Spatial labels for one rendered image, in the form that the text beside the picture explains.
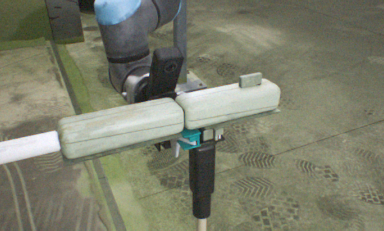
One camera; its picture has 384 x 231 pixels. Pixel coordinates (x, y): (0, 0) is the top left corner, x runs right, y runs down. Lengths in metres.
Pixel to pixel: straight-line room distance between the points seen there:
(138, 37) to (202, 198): 0.34
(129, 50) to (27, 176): 0.65
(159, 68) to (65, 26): 1.78
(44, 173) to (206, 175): 0.76
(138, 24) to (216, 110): 0.30
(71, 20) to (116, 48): 1.61
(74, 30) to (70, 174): 1.32
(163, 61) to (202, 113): 0.13
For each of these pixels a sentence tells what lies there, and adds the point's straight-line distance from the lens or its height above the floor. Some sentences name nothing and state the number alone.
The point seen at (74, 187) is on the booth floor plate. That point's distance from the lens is 1.12.
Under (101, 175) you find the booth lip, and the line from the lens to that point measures 1.14.
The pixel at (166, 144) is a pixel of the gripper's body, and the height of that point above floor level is 0.44.
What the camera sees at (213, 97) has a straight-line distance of 0.46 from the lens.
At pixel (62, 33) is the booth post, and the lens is 2.32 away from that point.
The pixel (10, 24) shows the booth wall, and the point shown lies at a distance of 2.28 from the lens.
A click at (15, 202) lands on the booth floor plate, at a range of 1.14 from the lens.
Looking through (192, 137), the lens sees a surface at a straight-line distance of 0.46.
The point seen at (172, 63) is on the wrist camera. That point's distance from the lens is 0.55.
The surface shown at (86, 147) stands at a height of 0.54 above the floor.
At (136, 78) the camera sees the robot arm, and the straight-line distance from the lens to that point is 0.65.
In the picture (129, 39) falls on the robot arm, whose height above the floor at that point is 0.55.
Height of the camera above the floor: 0.78
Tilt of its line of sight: 32 degrees down
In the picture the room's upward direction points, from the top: straight up
